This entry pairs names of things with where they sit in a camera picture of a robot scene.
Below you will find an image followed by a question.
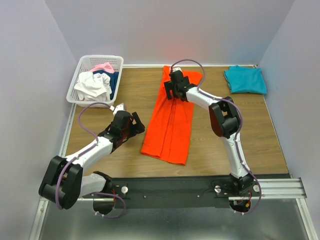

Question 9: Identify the orange t shirt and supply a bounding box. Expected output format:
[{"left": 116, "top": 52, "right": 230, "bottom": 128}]
[{"left": 140, "top": 66, "right": 194, "bottom": 165}]

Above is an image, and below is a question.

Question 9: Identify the teal t shirt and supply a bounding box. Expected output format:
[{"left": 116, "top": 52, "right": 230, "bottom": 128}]
[{"left": 224, "top": 65, "right": 268, "bottom": 95}]

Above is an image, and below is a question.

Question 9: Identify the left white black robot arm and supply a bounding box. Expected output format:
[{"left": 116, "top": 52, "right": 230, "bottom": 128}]
[{"left": 38, "top": 110, "right": 145, "bottom": 210}]

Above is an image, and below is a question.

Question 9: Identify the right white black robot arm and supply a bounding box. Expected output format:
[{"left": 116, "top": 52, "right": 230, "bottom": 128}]
[{"left": 164, "top": 67, "right": 262, "bottom": 196}]

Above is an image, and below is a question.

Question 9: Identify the white crumpled t shirt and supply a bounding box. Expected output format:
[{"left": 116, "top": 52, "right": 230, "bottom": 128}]
[{"left": 73, "top": 71, "right": 112, "bottom": 102}]

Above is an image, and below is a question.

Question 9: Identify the navy blue t shirt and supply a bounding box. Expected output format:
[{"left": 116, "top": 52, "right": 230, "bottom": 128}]
[{"left": 93, "top": 70, "right": 119, "bottom": 100}]

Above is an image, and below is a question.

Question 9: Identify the pink t shirt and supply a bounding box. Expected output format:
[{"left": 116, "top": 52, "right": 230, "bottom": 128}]
[{"left": 90, "top": 62, "right": 115, "bottom": 74}]

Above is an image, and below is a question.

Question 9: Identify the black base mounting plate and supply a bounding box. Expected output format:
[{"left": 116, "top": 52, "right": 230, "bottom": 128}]
[{"left": 82, "top": 175, "right": 261, "bottom": 210}]

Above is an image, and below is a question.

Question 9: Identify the white plastic laundry basket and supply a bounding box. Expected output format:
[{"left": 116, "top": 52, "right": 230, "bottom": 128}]
[{"left": 66, "top": 54, "right": 124, "bottom": 107}]

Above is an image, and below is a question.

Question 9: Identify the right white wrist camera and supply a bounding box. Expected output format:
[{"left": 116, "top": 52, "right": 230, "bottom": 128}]
[{"left": 171, "top": 67, "right": 182, "bottom": 73}]

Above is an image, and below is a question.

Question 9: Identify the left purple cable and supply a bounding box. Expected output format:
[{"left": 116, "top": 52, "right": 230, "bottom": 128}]
[{"left": 54, "top": 101, "right": 127, "bottom": 219}]

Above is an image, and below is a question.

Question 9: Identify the aluminium extrusion frame rail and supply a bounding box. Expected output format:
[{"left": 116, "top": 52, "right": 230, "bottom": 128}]
[{"left": 28, "top": 64, "right": 320, "bottom": 240}]

